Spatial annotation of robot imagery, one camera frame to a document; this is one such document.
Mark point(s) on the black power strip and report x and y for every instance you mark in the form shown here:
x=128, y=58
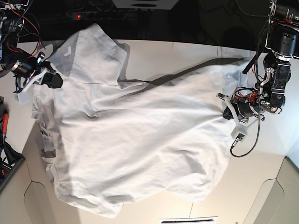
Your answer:
x=93, y=15

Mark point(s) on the white t-shirt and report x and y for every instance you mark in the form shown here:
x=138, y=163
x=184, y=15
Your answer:
x=109, y=142

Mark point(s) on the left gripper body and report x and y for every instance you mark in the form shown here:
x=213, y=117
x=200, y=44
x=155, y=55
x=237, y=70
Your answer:
x=245, y=107

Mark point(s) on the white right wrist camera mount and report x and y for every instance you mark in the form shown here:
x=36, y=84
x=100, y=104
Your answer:
x=21, y=94

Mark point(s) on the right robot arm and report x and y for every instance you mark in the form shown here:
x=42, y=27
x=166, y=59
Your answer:
x=13, y=25

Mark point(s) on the orange handled pliers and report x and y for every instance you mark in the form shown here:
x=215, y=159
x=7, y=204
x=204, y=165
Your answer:
x=4, y=124

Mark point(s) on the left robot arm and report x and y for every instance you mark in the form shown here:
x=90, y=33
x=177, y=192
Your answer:
x=278, y=42

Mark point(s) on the white device behind table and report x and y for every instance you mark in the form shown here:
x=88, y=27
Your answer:
x=146, y=4

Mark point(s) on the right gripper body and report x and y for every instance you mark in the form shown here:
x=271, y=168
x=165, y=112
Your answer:
x=28, y=67

